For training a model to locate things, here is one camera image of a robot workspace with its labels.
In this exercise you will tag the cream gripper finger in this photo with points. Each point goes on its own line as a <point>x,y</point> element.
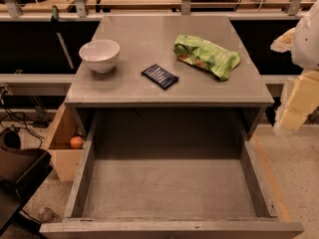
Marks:
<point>299,99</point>
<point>283,43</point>

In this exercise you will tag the green rice chip bag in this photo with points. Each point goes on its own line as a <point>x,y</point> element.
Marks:
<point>206,55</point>

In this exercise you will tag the metal railing frame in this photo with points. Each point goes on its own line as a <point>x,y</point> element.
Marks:
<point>95,9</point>

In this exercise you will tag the open grey top drawer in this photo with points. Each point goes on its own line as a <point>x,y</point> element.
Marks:
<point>169,174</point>

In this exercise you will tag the grey cabinet with top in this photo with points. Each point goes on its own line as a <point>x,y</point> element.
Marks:
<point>148,40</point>

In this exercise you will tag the white ceramic bowl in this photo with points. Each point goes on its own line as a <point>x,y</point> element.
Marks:
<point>100,55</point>

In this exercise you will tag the small grey floor object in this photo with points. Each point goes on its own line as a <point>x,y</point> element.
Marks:
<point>46,215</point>

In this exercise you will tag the dark blue snack packet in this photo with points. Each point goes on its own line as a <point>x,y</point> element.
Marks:
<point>160,76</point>

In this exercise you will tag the orange ball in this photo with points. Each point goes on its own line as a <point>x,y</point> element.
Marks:
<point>76,142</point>

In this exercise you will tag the wooden box on floor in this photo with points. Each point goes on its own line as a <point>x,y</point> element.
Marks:
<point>61,130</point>

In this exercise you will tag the black bin on floor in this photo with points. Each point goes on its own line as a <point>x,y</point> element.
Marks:
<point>22,171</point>

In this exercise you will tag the green handled tool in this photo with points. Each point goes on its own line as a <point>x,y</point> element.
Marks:
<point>55,22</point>

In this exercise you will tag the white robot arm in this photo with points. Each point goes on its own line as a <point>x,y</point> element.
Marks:
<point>305,43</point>

